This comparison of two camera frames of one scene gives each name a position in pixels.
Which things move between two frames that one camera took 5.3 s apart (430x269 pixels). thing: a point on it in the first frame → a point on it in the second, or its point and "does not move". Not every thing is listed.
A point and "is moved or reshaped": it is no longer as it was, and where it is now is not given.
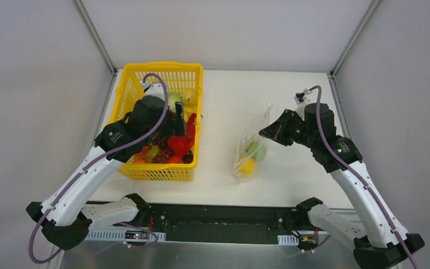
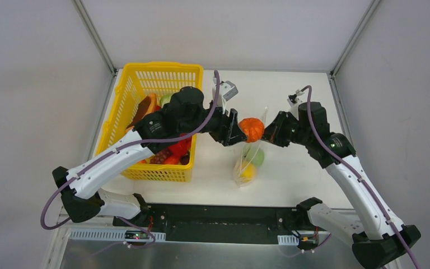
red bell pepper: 180,144 does not move
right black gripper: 284,124 does not move
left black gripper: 177,124 → 226,127
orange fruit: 142,156 is moved or reshaped
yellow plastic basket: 176,77 does not move
